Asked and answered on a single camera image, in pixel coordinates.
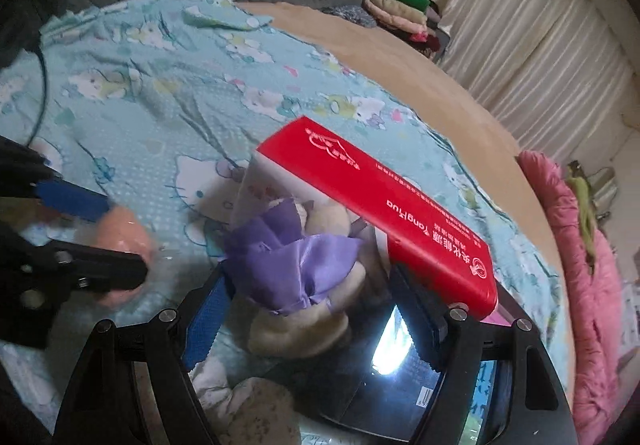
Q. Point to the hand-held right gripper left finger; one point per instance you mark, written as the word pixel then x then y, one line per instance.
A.
pixel 207 320

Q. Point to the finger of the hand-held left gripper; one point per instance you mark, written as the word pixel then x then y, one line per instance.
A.
pixel 75 200
pixel 100 270

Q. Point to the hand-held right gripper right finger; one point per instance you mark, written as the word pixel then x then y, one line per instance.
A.
pixel 417 320

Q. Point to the plush toy with purple dress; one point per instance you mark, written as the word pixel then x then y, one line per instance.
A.
pixel 280 255

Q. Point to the dark blue box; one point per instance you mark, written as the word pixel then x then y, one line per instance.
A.
pixel 350 385

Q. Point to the red and white box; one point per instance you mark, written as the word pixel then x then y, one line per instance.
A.
pixel 380 185

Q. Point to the light blue cartoon blanket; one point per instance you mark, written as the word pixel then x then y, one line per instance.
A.
pixel 150 75

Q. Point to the pink quilt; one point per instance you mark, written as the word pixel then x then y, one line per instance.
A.
pixel 600 325

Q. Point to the green cloth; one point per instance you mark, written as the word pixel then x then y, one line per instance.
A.
pixel 582 205

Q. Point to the tan bed mattress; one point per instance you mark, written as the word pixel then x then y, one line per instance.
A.
pixel 400 65

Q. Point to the cream curtain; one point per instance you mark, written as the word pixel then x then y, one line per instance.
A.
pixel 525 40

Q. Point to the stack of folded clothes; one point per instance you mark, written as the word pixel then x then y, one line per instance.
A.
pixel 400 10

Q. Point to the dark patterned cloth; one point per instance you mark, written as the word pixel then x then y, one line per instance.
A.
pixel 350 15

